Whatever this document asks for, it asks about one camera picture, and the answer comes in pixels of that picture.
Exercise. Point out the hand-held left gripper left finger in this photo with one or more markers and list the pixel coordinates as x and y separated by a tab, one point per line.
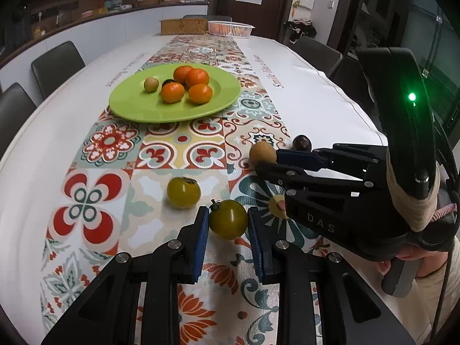
200	244

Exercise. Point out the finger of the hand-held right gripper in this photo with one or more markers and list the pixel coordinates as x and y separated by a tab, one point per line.
298	158
287	178

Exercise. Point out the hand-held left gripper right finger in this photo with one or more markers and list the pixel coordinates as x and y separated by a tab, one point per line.
256	244

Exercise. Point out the brown kiwi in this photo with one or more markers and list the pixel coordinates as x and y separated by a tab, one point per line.
262	152
151	84

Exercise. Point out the green tomato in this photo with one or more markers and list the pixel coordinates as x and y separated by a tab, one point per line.
228	219
183	192

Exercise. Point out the large orange mandarin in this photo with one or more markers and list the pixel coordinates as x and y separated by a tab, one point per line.
172	92

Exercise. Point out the green plate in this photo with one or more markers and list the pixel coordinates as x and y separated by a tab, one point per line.
143	107

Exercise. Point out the dark purple plum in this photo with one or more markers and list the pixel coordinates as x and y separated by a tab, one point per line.
166	83
301	142

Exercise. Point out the person's right forearm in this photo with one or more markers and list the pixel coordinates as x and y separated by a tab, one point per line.
427	305

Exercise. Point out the person's right hand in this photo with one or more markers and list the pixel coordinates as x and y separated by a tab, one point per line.
409	253

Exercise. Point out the patterned table runner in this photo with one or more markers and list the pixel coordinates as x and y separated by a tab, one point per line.
107	201

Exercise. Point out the grey chair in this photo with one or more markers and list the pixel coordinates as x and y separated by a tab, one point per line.
14	115
316	52
206	17
57	66

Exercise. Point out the pile of dark clothes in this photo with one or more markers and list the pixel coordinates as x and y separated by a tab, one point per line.
301	28

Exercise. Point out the white plastic basket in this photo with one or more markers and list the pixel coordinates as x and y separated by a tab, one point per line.
231	28

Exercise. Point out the wooden box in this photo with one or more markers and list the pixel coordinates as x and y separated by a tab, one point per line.
184	27

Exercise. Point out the woven counter basket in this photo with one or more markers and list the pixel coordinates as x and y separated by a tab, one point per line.
148	1

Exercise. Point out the white counter cabinet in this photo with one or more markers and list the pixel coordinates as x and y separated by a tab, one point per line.
107	25

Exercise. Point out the white wall intercom panel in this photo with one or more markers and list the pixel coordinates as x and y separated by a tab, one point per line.
305	0

